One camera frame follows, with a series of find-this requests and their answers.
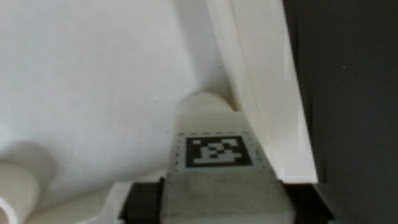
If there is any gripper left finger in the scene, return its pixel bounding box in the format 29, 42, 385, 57
102, 177, 166, 224

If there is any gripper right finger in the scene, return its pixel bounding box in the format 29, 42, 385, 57
283, 184, 335, 224

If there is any white table leg with tag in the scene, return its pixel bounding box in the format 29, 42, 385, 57
161, 92, 296, 224

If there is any white square table top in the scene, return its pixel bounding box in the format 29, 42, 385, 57
0, 0, 321, 224

